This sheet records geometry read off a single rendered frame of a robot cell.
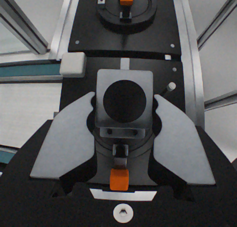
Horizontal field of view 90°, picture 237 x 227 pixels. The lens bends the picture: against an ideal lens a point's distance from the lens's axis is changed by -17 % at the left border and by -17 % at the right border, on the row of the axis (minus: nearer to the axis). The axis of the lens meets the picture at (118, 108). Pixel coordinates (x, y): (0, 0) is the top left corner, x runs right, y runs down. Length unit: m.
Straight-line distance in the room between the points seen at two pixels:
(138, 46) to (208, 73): 0.25
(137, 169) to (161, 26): 0.30
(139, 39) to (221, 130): 0.33
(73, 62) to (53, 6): 0.37
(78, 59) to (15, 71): 0.18
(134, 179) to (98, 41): 0.28
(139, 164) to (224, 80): 0.37
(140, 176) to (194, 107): 0.17
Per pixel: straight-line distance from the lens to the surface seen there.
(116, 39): 0.31
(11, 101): 0.42
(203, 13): 0.62
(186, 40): 0.36
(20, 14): 0.29
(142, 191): 0.29
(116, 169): 0.17
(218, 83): 0.49
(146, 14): 0.34
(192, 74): 0.33
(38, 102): 0.37
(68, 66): 0.28
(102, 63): 0.29
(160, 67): 0.29
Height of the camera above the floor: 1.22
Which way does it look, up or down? 81 degrees down
